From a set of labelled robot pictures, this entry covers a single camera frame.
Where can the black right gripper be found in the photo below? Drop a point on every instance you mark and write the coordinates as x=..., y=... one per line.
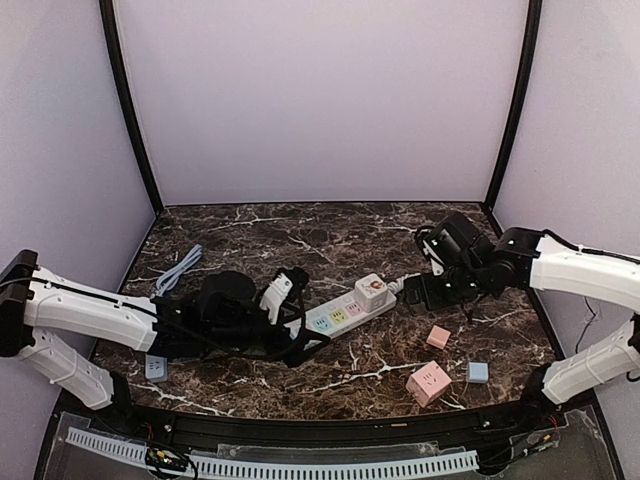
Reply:
x=427, y=291

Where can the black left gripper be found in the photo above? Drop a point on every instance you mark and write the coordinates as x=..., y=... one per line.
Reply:
x=288, y=340

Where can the white cube socket adapter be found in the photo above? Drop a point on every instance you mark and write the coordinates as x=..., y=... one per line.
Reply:
x=370, y=294

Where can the large pink cube adapter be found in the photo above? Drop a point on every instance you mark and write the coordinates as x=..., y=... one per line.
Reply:
x=428, y=383

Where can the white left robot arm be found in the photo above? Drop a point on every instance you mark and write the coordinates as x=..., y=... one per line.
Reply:
x=35, y=304

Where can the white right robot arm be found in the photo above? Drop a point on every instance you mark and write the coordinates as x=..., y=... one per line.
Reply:
x=542, y=260

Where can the small pink cube adapter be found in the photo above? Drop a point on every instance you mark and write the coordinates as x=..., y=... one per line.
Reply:
x=438, y=337

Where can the small blue cube adapter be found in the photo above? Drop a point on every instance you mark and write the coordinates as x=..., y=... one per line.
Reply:
x=477, y=373

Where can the blue small power strip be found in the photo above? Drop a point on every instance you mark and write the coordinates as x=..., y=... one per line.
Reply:
x=156, y=369

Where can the small circuit board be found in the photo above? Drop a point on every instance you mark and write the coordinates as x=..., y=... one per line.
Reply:
x=165, y=460

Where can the black front table rail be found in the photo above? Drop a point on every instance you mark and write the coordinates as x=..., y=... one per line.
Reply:
x=481, y=426

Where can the white slotted cable duct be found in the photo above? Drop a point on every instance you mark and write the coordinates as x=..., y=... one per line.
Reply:
x=211, y=467

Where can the right black frame post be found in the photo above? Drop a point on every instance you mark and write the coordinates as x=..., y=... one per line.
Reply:
x=526, y=60

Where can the black frame post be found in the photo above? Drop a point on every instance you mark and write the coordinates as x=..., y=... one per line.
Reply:
x=526, y=60
x=128, y=109

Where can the left black frame post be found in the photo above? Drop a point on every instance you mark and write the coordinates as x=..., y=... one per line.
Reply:
x=128, y=109

